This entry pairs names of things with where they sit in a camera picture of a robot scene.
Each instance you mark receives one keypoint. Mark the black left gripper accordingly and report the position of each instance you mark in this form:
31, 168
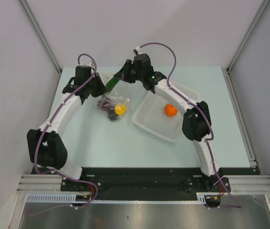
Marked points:
102, 89

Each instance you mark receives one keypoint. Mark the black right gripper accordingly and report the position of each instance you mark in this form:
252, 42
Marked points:
124, 74

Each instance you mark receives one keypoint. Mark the green fake vegetable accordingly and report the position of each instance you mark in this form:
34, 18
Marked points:
111, 84

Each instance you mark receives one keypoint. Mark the dark purple fake grapes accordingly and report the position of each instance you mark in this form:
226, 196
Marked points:
105, 105

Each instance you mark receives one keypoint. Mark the clear zip top bag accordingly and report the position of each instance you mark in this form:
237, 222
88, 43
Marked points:
119, 95

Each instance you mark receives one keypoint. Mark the yellow fake fruit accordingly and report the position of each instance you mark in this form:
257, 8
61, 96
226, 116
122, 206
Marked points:
120, 109

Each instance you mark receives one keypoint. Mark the orange fake fruit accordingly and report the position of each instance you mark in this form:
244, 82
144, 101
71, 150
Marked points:
170, 110

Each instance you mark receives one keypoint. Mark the dark round fake fruit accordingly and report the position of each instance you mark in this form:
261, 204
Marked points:
112, 116

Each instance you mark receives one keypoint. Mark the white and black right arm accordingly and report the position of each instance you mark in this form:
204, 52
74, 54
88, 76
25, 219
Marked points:
196, 125

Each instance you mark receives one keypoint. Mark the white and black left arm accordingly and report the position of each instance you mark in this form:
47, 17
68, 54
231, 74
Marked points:
45, 144

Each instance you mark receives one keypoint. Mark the white perforated plastic basket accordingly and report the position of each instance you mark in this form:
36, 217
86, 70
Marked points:
150, 116

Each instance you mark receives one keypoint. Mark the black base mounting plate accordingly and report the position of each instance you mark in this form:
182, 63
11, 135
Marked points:
182, 179

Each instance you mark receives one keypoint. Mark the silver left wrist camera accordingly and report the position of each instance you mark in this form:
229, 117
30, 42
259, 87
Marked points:
90, 64

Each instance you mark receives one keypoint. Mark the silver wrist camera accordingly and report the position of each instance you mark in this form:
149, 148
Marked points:
137, 50
90, 64

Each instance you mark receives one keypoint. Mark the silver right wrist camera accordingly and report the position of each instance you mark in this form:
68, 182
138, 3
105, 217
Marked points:
137, 50

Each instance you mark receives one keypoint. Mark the aluminium left corner post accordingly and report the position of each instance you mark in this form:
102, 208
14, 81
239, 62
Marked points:
39, 33

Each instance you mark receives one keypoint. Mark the aluminium corner post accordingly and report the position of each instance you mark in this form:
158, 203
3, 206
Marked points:
249, 32
39, 33

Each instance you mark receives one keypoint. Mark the white slotted cable duct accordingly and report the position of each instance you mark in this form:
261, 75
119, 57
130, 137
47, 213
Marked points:
78, 199

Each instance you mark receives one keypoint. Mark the aluminium right corner post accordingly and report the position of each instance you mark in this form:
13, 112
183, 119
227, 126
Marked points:
249, 32

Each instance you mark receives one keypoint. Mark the aluminium front frame rail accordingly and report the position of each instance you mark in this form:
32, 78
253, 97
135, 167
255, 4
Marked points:
240, 185

